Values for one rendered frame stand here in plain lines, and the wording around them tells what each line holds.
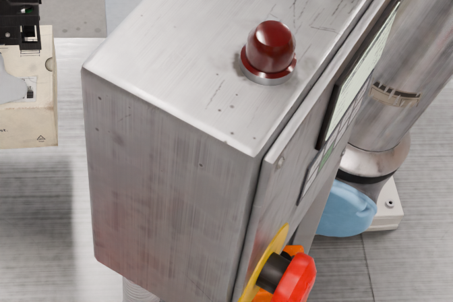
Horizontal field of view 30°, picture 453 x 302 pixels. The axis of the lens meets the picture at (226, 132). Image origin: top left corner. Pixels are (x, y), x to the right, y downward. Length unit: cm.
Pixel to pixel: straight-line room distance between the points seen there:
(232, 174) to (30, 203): 75
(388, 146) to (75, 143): 49
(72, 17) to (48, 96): 150
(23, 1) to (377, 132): 38
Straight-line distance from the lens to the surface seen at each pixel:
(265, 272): 49
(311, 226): 69
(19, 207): 111
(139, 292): 68
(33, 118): 96
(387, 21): 46
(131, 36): 40
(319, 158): 48
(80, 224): 109
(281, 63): 38
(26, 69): 98
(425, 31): 69
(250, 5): 42
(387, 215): 109
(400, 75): 73
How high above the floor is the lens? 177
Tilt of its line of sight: 53 degrees down
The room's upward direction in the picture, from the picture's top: 9 degrees clockwise
